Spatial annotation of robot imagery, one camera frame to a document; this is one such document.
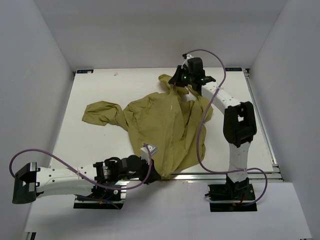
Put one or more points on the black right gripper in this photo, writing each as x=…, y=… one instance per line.
x=176, y=80

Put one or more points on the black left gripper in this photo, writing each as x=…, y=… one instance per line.
x=153, y=171

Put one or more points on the olive green jacket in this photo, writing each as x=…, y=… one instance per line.
x=170, y=120

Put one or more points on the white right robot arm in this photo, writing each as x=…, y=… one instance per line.
x=239, y=122

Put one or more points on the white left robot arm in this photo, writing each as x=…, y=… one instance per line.
x=93, y=182

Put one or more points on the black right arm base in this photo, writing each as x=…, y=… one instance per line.
x=232, y=197

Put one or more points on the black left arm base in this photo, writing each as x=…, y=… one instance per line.
x=101, y=199

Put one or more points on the blue label sticker right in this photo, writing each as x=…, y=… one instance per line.
x=233, y=69

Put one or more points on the blue label sticker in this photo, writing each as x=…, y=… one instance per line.
x=84, y=71
x=233, y=69

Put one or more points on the blue label sticker left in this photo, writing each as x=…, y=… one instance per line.
x=84, y=71

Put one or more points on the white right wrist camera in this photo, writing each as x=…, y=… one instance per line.
x=186, y=57

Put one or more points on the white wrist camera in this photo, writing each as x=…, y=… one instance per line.
x=186, y=57
x=147, y=151

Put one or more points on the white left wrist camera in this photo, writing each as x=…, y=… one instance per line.
x=147, y=151

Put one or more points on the aluminium table edge rail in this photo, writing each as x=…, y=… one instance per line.
x=255, y=176

